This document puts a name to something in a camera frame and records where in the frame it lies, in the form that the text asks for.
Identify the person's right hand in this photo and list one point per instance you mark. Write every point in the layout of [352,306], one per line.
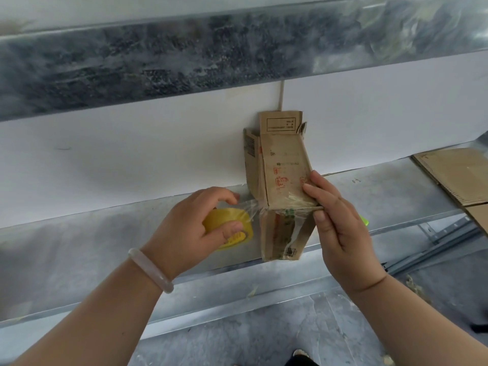
[350,247]

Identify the person's left hand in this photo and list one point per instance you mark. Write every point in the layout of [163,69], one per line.
[179,240]

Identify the green utility knife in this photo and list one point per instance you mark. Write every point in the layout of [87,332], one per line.
[365,221]

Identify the yellow tape roll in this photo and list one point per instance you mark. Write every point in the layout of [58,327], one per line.
[225,217]

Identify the red-lettered cardboard box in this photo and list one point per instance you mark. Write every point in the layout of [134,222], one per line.
[282,160]

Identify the plain perforated cardboard box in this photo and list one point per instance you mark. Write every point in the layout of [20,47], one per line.
[453,175]

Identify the person's right forearm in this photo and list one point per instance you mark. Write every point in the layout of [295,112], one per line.
[419,327]

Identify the person's left forearm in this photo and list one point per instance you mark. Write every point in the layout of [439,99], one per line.
[95,320]

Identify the person's black trousers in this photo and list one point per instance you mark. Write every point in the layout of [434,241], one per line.
[309,362]

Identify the pile of beige paper scraps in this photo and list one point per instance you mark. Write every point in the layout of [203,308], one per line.
[413,285]

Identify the beige sandal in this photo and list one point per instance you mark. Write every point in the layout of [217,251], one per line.
[301,353]

